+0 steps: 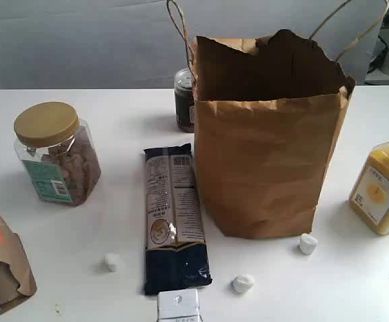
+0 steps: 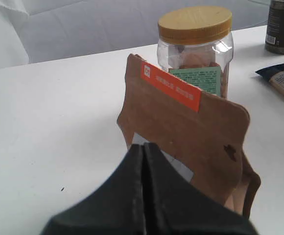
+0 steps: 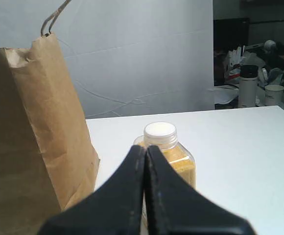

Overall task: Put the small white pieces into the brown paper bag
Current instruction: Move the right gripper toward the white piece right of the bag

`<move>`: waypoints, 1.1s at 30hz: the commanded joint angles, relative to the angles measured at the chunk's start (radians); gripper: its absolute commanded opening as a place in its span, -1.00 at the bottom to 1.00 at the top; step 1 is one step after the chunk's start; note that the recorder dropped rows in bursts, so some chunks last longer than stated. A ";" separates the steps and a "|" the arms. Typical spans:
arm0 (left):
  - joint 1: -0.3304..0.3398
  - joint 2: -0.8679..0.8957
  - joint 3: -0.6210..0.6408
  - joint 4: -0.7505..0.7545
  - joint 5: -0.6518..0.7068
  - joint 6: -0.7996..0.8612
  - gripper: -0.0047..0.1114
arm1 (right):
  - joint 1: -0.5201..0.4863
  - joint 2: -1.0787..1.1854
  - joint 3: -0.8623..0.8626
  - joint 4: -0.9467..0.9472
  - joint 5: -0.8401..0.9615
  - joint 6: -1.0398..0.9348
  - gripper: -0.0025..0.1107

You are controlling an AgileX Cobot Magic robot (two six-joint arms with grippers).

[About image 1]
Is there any dark glass jar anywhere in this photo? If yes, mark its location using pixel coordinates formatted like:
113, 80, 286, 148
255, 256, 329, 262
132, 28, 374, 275
174, 68, 195, 133

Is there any brown paper shopping bag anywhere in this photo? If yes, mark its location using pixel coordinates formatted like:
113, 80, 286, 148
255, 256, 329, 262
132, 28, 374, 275
166, 1, 355, 239

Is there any white carton box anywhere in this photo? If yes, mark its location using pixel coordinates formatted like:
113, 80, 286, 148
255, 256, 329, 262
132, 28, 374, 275
157, 288, 203, 322

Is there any white marshmallow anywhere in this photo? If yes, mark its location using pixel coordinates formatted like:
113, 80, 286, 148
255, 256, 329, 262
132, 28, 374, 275
231, 274, 256, 294
103, 253, 120, 272
299, 233, 318, 256

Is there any clear nut jar gold lid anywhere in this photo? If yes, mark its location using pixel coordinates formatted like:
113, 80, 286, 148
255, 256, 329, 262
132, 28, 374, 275
13, 101, 101, 207

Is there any dark noodle package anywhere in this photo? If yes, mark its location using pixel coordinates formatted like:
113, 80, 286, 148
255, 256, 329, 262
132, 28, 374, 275
144, 144, 213, 295

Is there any yellow juice bottle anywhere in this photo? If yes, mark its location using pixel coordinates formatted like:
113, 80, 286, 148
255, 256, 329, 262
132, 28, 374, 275
349, 142, 389, 235

